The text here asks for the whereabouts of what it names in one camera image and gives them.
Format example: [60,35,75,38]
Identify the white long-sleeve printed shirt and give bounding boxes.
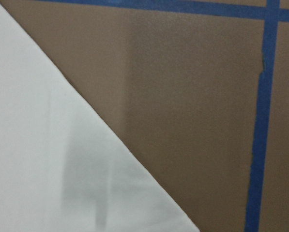
[0,4,198,232]

